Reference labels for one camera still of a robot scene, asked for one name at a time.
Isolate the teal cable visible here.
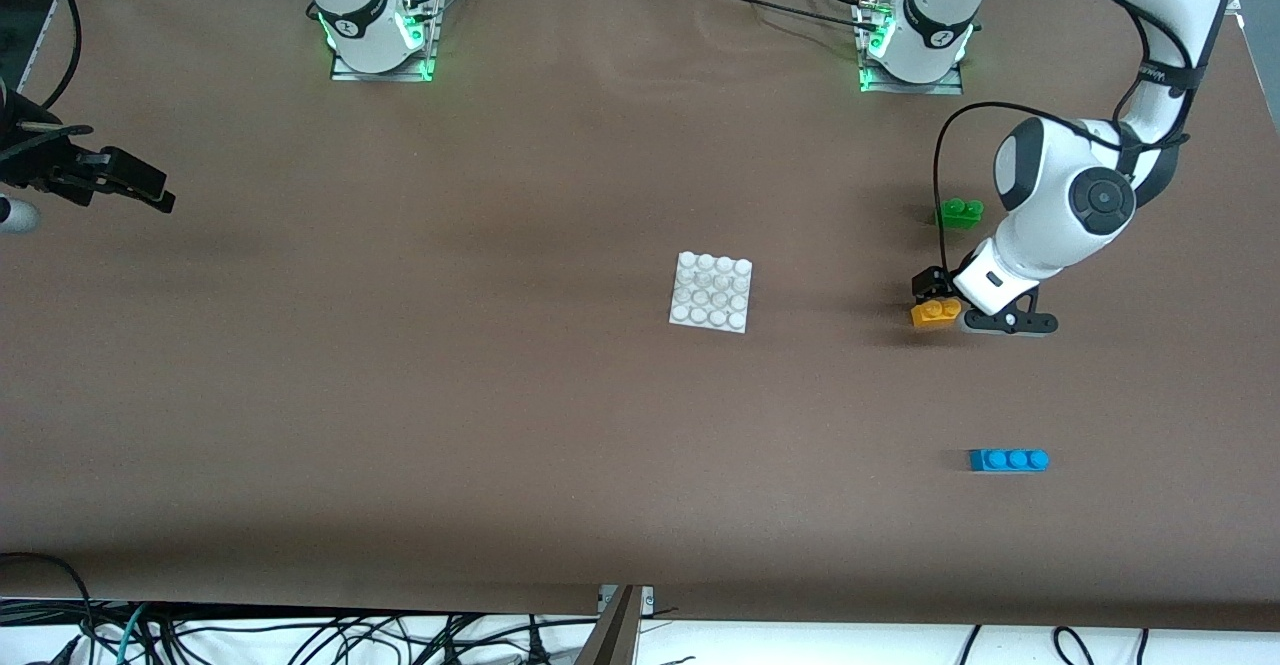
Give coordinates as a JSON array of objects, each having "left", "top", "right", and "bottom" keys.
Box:
[{"left": 112, "top": 603, "right": 151, "bottom": 665}]

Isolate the white studded base plate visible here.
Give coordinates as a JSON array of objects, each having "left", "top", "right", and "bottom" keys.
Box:
[{"left": 668, "top": 251, "right": 754, "bottom": 334}]

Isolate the brown paper table cover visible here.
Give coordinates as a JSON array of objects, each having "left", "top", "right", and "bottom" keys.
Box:
[{"left": 0, "top": 0, "right": 1280, "bottom": 632}]

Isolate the aluminium profile beam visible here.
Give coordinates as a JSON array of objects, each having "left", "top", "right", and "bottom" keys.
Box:
[{"left": 573, "top": 585, "right": 656, "bottom": 665}]

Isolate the blue three-stud block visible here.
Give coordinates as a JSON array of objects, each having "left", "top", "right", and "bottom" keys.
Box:
[{"left": 969, "top": 448, "right": 1051, "bottom": 474}]

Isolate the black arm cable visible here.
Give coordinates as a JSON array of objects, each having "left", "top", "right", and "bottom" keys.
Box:
[
  {"left": 933, "top": 0, "right": 1226, "bottom": 281},
  {"left": 40, "top": 0, "right": 83, "bottom": 111}
]

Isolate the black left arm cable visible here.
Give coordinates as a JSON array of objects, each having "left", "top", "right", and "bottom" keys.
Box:
[{"left": 933, "top": 0, "right": 1226, "bottom": 281}]

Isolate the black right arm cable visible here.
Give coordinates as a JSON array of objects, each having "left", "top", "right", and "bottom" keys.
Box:
[{"left": 40, "top": 0, "right": 83, "bottom": 111}]

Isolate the black looped floor cable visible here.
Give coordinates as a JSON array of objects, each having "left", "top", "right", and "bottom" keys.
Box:
[{"left": 0, "top": 551, "right": 98, "bottom": 665}]

